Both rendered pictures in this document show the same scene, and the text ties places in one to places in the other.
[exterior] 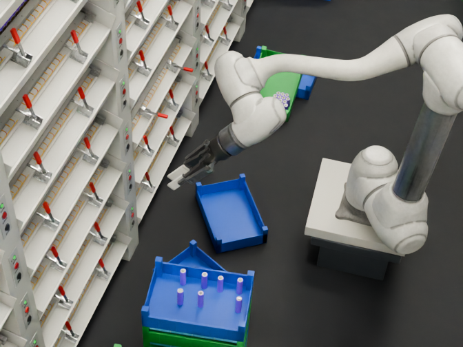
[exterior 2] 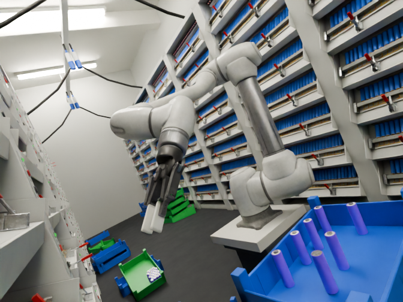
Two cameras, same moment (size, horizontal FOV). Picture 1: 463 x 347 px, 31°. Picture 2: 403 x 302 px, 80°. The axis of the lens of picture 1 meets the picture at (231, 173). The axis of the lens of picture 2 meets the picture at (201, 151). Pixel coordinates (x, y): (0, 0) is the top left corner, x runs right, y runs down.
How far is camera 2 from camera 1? 2.22 m
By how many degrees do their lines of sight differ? 60
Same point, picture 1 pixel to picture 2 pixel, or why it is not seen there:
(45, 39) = not seen: outside the picture
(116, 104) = (24, 179)
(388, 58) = (206, 76)
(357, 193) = (255, 193)
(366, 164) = (241, 173)
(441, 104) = (250, 65)
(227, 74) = (128, 110)
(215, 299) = not seen: hidden behind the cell
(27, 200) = not seen: outside the picture
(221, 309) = (357, 246)
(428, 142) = (261, 99)
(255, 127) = (183, 108)
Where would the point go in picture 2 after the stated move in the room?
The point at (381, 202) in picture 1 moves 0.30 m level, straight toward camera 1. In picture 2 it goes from (274, 165) to (339, 153)
